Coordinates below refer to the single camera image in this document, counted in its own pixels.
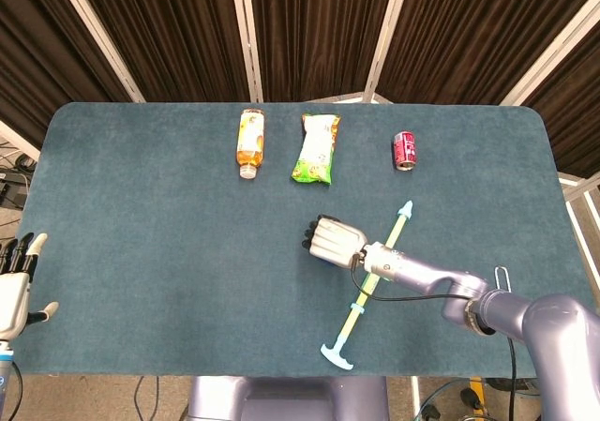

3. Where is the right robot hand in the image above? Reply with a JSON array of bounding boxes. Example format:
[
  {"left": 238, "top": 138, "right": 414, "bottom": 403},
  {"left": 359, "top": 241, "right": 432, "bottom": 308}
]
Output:
[{"left": 299, "top": 214, "right": 369, "bottom": 269}]

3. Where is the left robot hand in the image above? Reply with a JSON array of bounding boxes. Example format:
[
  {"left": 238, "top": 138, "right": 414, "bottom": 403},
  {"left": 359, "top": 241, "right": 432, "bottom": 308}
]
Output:
[{"left": 0, "top": 232, "right": 60, "bottom": 343}]

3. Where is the light blue toy pump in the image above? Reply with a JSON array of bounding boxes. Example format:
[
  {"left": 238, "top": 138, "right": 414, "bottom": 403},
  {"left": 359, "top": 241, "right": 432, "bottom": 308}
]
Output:
[{"left": 320, "top": 199, "right": 414, "bottom": 371}]

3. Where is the green white snack bag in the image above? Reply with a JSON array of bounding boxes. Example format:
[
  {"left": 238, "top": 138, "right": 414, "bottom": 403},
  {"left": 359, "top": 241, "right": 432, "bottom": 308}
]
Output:
[{"left": 290, "top": 113, "right": 342, "bottom": 187}]

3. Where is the red soda can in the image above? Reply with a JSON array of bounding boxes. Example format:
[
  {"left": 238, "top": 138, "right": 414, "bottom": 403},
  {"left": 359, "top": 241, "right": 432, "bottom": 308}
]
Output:
[{"left": 392, "top": 130, "right": 419, "bottom": 173}]

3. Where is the orange drink bottle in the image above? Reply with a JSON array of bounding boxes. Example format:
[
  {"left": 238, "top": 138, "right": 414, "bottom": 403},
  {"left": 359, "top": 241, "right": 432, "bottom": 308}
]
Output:
[{"left": 233, "top": 107, "right": 267, "bottom": 180}]

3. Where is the brass padlock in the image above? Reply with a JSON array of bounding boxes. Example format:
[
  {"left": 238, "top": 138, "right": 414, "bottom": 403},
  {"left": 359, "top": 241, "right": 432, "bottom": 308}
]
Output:
[{"left": 494, "top": 264, "right": 513, "bottom": 293}]

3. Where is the brown pleated curtain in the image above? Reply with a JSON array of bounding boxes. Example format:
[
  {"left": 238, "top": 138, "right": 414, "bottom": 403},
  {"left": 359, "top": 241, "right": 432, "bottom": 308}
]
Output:
[
  {"left": 69, "top": 0, "right": 250, "bottom": 103},
  {"left": 247, "top": 0, "right": 398, "bottom": 103},
  {"left": 517, "top": 31, "right": 600, "bottom": 179},
  {"left": 0, "top": 0, "right": 133, "bottom": 150},
  {"left": 378, "top": 0, "right": 600, "bottom": 106}
]

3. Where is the black electronics with cables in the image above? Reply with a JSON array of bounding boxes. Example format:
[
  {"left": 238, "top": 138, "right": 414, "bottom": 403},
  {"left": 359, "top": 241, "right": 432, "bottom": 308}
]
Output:
[{"left": 0, "top": 152, "right": 38, "bottom": 209}]

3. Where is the white partition frame post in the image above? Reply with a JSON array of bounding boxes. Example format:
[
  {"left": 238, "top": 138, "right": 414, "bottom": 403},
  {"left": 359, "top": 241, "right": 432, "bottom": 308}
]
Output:
[
  {"left": 50, "top": 0, "right": 146, "bottom": 104},
  {"left": 228, "top": 0, "right": 264, "bottom": 103},
  {"left": 499, "top": 0, "right": 600, "bottom": 107},
  {"left": 0, "top": 119, "right": 42, "bottom": 161},
  {"left": 363, "top": 0, "right": 413, "bottom": 103}
]

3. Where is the black floor cable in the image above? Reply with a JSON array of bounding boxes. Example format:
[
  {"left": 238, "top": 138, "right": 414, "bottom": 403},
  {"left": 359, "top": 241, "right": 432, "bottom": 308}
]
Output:
[{"left": 134, "top": 376, "right": 160, "bottom": 421}]

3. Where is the blue floor cable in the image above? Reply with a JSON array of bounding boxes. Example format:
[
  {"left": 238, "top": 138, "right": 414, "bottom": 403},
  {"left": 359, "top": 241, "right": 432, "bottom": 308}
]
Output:
[{"left": 418, "top": 376, "right": 470, "bottom": 421}]

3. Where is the white partition foot frame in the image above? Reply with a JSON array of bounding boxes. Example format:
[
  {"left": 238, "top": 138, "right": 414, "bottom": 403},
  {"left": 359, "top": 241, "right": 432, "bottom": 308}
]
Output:
[{"left": 556, "top": 170, "right": 600, "bottom": 234}]

